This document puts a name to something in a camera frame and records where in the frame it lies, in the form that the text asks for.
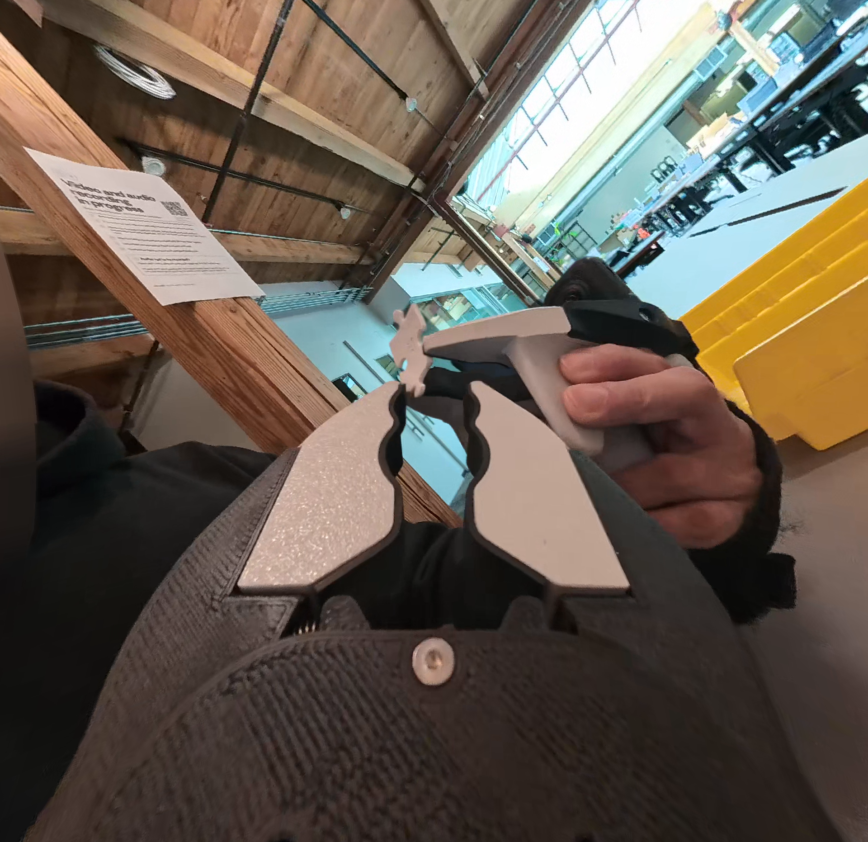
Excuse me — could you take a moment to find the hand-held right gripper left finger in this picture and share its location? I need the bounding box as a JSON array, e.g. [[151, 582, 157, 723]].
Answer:
[[237, 383, 408, 595]]

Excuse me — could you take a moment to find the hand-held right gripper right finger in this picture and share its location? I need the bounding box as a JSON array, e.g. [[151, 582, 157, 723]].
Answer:
[[463, 381, 632, 615]]

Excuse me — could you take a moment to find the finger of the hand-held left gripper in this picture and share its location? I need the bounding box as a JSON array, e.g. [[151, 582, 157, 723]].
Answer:
[[426, 362, 543, 416], [422, 306, 575, 368]]

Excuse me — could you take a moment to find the cream smiling puzzle piece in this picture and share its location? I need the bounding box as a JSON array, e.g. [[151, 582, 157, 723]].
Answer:
[[390, 304, 435, 397]]

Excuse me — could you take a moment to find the yellow plastic bin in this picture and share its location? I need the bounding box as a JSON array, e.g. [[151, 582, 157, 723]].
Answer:
[[678, 177, 868, 453]]

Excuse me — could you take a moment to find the person's left hand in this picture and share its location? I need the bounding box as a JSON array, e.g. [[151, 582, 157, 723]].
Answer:
[[559, 343, 765, 551]]

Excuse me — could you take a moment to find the wooden beam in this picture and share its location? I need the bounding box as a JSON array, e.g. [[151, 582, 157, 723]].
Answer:
[[0, 31, 462, 527]]

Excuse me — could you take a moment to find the person's black hoodie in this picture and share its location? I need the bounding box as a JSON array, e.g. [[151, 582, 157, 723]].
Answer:
[[0, 379, 550, 836]]

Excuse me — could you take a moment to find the white paper notice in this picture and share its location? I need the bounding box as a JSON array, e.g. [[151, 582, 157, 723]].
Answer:
[[24, 147, 265, 307]]

